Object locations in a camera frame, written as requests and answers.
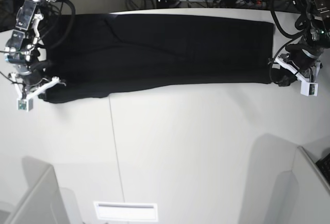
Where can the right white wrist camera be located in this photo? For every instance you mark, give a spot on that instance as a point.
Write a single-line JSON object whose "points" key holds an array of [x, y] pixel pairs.
{"points": [[24, 104]]}

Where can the white left partition panel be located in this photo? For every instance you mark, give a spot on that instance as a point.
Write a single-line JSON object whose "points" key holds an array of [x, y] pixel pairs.
{"points": [[42, 203]]}

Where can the black T-shirt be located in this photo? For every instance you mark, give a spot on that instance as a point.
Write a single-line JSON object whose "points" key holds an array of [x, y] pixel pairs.
{"points": [[117, 53]]}

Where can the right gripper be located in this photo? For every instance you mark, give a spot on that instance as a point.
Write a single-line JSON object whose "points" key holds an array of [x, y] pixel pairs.
{"points": [[31, 81]]}

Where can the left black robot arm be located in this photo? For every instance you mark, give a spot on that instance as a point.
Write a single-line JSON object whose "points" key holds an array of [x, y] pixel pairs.
{"points": [[312, 27]]}

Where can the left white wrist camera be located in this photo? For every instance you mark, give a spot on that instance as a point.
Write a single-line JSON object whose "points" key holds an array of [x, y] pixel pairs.
{"points": [[309, 88]]}

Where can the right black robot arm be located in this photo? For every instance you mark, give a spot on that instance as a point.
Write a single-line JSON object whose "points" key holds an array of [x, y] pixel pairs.
{"points": [[22, 51]]}

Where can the white partition panel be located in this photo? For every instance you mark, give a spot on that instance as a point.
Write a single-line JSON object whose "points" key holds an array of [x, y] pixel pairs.
{"points": [[42, 203], [312, 204]]}

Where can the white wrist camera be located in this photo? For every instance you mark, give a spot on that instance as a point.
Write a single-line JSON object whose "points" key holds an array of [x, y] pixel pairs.
{"points": [[24, 104], [309, 88]]}

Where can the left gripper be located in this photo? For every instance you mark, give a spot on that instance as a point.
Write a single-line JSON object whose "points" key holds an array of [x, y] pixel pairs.
{"points": [[304, 60]]}

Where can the black keyboard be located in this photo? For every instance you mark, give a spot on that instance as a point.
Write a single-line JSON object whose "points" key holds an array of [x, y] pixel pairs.
{"points": [[324, 167]]}

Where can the white right partition panel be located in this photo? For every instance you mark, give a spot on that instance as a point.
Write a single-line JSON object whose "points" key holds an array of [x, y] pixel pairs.
{"points": [[312, 204]]}

